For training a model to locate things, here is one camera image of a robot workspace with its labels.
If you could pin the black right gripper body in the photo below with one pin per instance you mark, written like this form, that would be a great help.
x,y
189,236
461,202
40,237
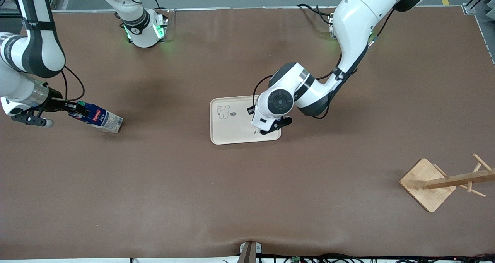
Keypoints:
x,y
55,103

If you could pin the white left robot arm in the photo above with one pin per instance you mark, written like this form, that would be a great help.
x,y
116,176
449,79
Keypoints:
x,y
355,19

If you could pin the wooden cup rack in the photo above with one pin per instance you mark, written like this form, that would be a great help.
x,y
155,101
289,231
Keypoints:
x,y
425,187

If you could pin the brown table cover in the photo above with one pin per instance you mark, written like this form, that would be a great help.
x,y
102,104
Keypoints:
x,y
247,197

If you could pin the beige plastic tray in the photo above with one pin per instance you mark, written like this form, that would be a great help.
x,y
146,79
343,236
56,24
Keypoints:
x,y
232,127

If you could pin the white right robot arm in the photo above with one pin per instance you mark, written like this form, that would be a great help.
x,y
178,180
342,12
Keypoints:
x,y
38,50

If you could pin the blue milk carton green cap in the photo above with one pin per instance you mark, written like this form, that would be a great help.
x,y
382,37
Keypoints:
x,y
104,120

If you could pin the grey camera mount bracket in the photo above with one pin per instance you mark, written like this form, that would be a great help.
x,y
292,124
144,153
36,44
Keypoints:
x,y
247,255

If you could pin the small green circuit board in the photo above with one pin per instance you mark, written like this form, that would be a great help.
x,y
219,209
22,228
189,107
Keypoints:
x,y
296,260

